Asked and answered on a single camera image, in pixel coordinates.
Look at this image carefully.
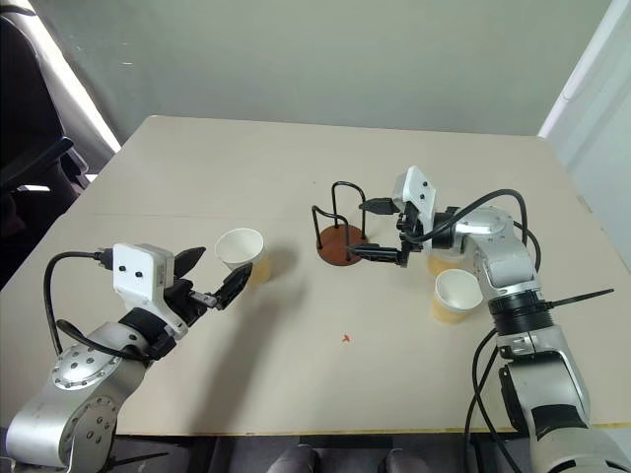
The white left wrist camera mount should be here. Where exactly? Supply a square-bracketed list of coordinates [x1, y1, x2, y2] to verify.
[111, 242, 189, 341]

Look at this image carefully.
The dark rounded shape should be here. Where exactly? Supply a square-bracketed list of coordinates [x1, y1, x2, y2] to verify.
[268, 444, 322, 473]

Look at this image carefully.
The black wire cup rack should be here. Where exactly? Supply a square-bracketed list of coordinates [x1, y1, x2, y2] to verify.
[311, 180, 371, 268]

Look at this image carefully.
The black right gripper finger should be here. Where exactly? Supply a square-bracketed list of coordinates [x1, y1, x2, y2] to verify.
[347, 242, 408, 268]
[358, 196, 398, 216]

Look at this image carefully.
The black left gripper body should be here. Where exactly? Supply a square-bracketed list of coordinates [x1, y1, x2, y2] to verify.
[165, 278, 219, 326]

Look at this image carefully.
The black office chair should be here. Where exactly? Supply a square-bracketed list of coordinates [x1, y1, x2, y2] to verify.
[0, 12, 93, 293]

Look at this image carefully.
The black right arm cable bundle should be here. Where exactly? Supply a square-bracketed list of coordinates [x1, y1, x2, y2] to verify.
[462, 327, 522, 473]

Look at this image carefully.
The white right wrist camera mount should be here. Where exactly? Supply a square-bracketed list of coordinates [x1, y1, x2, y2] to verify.
[391, 166, 439, 238]

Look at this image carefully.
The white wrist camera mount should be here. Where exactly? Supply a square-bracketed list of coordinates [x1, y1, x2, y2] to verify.
[391, 166, 439, 238]
[111, 242, 189, 341]

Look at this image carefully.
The white and tan paper cup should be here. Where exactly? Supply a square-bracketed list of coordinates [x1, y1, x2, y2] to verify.
[426, 250, 467, 277]
[215, 227, 272, 285]
[431, 268, 485, 326]

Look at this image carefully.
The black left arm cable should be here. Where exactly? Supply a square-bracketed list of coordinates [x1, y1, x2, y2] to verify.
[42, 249, 152, 369]

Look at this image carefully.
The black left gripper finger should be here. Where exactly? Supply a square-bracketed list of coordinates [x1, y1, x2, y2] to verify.
[173, 245, 208, 278]
[212, 262, 254, 311]

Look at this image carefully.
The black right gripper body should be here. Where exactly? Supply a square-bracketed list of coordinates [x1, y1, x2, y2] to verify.
[394, 200, 427, 270]

